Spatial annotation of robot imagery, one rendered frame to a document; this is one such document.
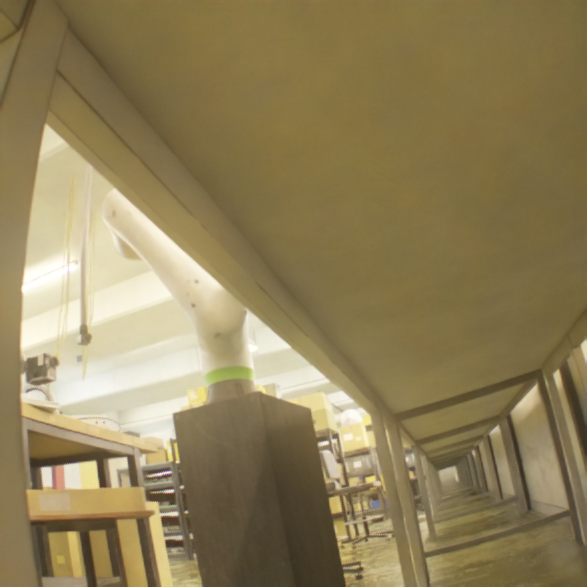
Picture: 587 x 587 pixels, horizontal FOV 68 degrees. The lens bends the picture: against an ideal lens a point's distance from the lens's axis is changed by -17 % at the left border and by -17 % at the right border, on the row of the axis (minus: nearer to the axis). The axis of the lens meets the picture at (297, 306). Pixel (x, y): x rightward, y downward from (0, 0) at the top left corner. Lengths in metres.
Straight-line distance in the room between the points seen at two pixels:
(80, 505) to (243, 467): 0.40
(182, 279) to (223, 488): 0.48
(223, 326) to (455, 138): 0.70
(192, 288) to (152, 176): 0.71
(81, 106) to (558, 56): 0.47
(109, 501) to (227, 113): 0.92
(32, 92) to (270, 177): 0.34
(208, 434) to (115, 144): 0.86
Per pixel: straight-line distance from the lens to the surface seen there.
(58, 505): 1.20
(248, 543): 1.14
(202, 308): 1.13
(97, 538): 2.76
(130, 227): 1.28
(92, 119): 0.41
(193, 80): 0.47
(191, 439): 1.21
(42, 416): 1.89
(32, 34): 0.36
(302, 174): 0.60
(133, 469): 2.47
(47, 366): 2.20
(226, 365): 1.24
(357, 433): 8.74
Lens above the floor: 0.52
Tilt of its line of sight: 23 degrees up
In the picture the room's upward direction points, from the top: 11 degrees counter-clockwise
